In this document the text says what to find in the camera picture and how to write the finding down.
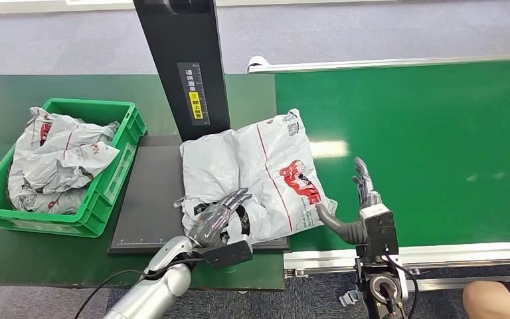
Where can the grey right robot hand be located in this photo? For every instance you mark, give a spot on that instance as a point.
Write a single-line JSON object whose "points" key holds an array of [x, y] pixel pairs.
{"points": [[349, 231]]}

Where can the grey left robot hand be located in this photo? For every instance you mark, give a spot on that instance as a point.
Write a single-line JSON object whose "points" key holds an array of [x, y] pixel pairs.
{"points": [[213, 222]]}

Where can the white poly mailer red print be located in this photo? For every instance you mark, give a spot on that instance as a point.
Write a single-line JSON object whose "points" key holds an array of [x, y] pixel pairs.
{"points": [[255, 167]]}

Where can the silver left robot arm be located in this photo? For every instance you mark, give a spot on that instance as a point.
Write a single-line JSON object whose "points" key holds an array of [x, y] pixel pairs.
{"points": [[158, 290]]}

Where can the green conveyor belt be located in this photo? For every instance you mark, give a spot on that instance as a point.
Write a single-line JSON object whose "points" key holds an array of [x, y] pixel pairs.
{"points": [[448, 132]]}

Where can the black scanner base platform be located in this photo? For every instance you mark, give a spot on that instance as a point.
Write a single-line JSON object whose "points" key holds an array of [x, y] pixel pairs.
{"points": [[149, 198]]}

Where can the green plastic crate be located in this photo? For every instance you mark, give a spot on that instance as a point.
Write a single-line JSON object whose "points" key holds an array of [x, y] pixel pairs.
{"points": [[105, 193]]}

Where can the black and yellow ruler label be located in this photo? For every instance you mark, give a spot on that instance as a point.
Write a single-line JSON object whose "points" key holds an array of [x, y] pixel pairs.
{"points": [[193, 94]]}

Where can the crumpled grey poly mailer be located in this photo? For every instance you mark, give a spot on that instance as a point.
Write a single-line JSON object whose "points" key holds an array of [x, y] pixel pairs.
{"points": [[66, 165], [61, 127], [39, 202]]}

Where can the black scanner column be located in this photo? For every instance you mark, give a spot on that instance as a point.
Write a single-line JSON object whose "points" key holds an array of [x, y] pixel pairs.
{"points": [[180, 44]]}

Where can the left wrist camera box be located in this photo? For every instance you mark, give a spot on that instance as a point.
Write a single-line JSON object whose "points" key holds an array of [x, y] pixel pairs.
{"points": [[231, 254]]}

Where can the aluminium conveyor side rail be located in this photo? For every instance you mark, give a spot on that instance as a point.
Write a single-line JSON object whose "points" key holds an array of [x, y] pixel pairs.
{"points": [[457, 255], [369, 64]]}

